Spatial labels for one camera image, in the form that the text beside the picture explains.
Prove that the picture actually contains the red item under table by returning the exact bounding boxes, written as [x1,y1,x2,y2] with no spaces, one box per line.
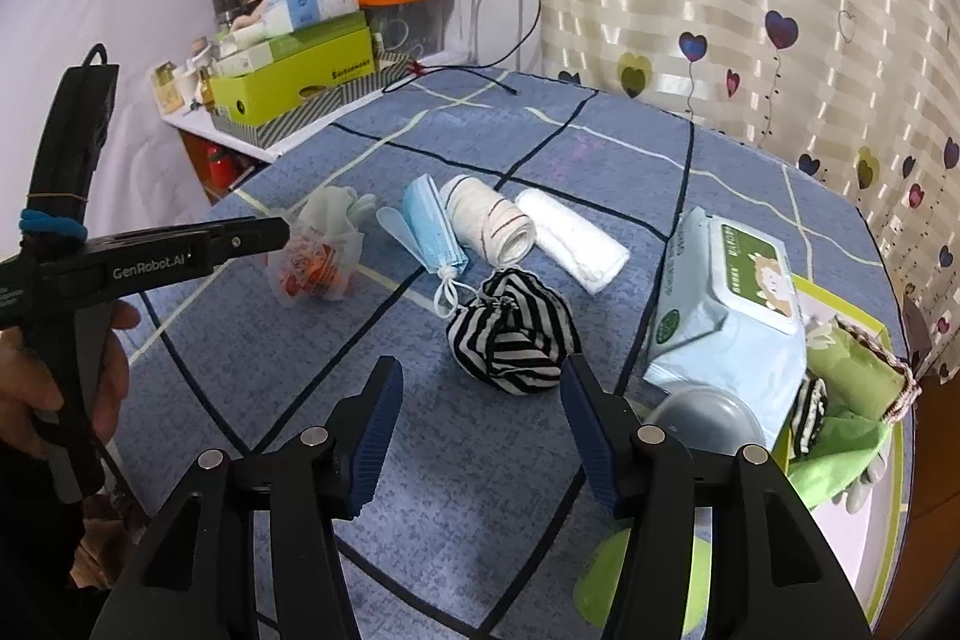
[202,141,241,191]

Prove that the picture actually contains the small black white striped cloth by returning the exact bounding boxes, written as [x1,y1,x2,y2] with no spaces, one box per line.
[789,376,830,461]

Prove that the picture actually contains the clear plastic storage bin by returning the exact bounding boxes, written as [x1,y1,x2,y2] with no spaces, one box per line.
[365,0,455,67]

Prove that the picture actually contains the black white striped sock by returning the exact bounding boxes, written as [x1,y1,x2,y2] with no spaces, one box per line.
[445,269,583,396]

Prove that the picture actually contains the green patterned cloth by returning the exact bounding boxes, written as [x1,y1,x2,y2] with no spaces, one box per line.
[806,321,922,423]

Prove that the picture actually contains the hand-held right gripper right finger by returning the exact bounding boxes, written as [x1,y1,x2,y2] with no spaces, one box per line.
[561,355,875,640]

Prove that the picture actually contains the rolled beige striped sock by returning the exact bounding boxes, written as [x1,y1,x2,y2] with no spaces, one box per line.
[439,175,538,266]

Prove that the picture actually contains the clear round plastic container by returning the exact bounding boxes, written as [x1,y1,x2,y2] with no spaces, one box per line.
[643,385,767,461]

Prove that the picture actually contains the thin green cloth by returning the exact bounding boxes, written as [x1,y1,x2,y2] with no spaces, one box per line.
[784,407,893,513]

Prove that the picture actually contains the white side table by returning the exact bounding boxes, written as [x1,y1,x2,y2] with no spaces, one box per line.
[161,107,275,165]

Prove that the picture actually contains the green cardboard box white inside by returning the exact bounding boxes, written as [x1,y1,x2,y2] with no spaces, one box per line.
[772,272,912,640]

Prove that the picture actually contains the white glove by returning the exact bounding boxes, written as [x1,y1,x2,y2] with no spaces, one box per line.
[844,430,897,513]

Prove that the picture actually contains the person's left hand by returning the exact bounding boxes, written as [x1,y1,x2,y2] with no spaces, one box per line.
[0,301,143,453]

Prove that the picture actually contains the lime green shoebox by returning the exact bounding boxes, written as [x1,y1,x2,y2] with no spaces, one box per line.
[208,10,374,126]

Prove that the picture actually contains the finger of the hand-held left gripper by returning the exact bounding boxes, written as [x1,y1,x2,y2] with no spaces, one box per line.
[88,217,290,245]
[201,230,290,268]

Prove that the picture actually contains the blue white tissue pack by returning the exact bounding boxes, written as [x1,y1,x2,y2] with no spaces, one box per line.
[259,0,361,35]

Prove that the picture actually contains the black cable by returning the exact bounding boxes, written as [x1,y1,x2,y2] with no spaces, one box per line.
[382,0,545,97]

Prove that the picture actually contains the blue face mask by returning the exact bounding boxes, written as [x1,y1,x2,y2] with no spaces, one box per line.
[376,173,481,319]

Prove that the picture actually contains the white cable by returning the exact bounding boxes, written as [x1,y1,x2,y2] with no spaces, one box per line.
[465,0,526,71]

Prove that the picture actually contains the blue checked blanket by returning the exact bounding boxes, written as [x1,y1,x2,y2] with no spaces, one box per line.
[120,66,912,640]

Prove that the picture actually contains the clear plastic bag red contents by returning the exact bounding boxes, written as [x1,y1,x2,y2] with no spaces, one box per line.
[266,185,376,305]

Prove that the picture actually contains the light blue wet wipes pack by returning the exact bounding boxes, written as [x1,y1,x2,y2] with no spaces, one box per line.
[640,206,809,450]

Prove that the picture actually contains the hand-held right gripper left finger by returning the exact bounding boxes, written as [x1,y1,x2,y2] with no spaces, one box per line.
[90,355,406,640]

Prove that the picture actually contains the white towel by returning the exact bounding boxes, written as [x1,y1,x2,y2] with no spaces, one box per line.
[515,188,631,298]

